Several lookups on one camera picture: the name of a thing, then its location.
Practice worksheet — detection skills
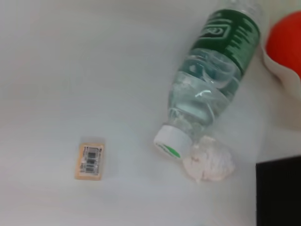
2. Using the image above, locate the white paper ball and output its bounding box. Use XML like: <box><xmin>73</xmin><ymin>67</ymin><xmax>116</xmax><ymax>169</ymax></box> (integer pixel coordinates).
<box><xmin>182</xmin><ymin>135</ymin><xmax>236</xmax><ymax>183</ymax></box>

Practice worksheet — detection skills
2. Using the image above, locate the beige eraser with barcode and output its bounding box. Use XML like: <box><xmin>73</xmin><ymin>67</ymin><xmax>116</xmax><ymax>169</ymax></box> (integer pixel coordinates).
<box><xmin>74</xmin><ymin>136</ymin><xmax>106</xmax><ymax>181</ymax></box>

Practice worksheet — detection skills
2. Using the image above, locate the clear green-label water bottle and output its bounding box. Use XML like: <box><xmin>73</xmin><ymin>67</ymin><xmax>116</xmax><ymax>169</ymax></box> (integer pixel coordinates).
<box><xmin>153</xmin><ymin>0</ymin><xmax>270</xmax><ymax>160</ymax></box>

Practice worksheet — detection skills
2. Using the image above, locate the red-orange toy orange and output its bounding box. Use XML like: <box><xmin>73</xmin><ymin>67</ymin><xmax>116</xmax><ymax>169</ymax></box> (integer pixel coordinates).
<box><xmin>265</xmin><ymin>10</ymin><xmax>301</xmax><ymax>80</ymax></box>

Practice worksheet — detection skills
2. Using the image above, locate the translucent green glass fruit plate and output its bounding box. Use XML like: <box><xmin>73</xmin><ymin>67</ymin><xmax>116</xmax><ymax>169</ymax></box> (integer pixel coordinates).
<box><xmin>261</xmin><ymin>46</ymin><xmax>301</xmax><ymax>130</ymax></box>

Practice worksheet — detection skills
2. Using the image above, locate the black mesh pen holder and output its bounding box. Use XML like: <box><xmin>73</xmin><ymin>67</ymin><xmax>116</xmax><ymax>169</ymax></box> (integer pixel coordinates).
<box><xmin>255</xmin><ymin>155</ymin><xmax>301</xmax><ymax>226</ymax></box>

